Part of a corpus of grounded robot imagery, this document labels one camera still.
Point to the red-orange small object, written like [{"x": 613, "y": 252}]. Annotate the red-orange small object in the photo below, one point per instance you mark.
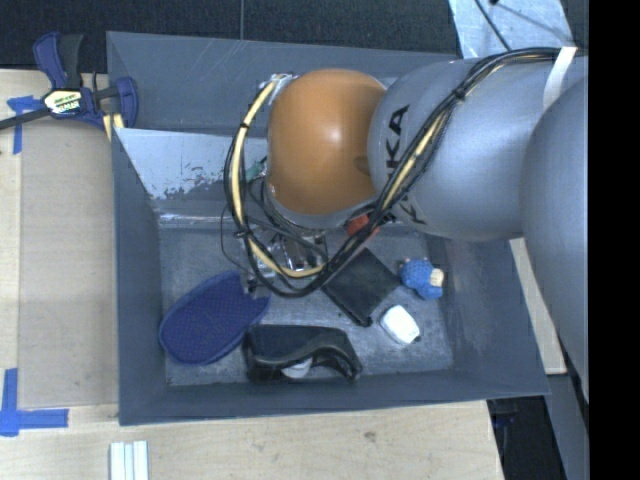
[{"x": 356, "y": 224}]

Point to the black flat wallet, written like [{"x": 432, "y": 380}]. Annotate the black flat wallet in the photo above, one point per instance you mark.
[{"x": 361, "y": 283}]

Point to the blue mesh oval pad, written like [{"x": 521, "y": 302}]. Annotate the blue mesh oval pad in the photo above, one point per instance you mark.
[{"x": 210, "y": 318}]

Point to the blue toy animal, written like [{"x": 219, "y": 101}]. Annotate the blue toy animal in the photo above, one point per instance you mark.
[{"x": 417, "y": 274}]

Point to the white small rounded bottle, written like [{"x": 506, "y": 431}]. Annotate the white small rounded bottle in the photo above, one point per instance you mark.
[{"x": 399, "y": 324}]

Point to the grey metal bin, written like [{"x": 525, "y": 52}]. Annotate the grey metal bin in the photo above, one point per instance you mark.
[{"x": 150, "y": 288}]

